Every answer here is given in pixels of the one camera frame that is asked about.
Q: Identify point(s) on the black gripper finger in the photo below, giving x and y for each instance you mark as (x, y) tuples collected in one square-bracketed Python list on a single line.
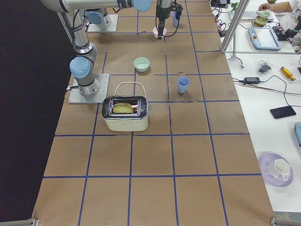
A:
[(161, 26)]

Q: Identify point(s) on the black smartphone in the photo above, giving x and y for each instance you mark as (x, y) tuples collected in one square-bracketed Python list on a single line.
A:
[(282, 112)]

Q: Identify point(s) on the blue teach pendant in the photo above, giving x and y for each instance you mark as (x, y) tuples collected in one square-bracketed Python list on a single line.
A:
[(263, 38)]

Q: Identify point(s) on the bread slice in toaster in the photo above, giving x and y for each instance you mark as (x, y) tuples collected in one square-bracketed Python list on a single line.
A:
[(123, 108)]

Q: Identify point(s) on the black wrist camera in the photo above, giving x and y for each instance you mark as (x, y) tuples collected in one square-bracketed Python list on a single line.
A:
[(178, 10)]

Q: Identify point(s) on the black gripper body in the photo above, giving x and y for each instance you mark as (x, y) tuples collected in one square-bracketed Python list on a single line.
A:
[(162, 13)]

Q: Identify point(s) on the white keyboard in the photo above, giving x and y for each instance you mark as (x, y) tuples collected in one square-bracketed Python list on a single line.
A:
[(250, 15)]

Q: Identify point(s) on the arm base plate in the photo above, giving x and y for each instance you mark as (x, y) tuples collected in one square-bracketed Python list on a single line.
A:
[(102, 24), (92, 94)]

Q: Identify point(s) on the green bowl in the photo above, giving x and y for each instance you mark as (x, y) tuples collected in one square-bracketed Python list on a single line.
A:
[(141, 64)]

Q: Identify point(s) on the black power adapter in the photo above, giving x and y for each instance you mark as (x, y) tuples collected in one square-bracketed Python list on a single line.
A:
[(251, 80)]

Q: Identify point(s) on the cream chrome toaster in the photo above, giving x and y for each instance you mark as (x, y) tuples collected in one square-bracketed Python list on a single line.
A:
[(137, 121)]

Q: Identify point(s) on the pink bowl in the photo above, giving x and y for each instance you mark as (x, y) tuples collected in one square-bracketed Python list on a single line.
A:
[(155, 32)]

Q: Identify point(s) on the gold metal cylinder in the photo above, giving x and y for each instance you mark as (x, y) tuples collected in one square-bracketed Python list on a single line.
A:
[(287, 73)]

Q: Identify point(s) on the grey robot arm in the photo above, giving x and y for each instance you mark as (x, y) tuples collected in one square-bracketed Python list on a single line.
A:
[(81, 67)]

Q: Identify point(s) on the person forearm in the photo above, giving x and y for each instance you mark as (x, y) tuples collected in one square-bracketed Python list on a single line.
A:
[(282, 7)]

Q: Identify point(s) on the white hexagonal cup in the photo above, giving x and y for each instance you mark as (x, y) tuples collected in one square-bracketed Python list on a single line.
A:
[(281, 169)]

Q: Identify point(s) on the aluminium frame post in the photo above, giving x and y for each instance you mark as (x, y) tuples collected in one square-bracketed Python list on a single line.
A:
[(234, 23)]

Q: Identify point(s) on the glass jar with lid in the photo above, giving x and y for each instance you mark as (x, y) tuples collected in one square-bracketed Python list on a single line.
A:
[(261, 19)]

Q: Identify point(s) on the blue cup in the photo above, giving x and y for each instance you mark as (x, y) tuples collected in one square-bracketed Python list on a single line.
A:
[(175, 19), (183, 83)]

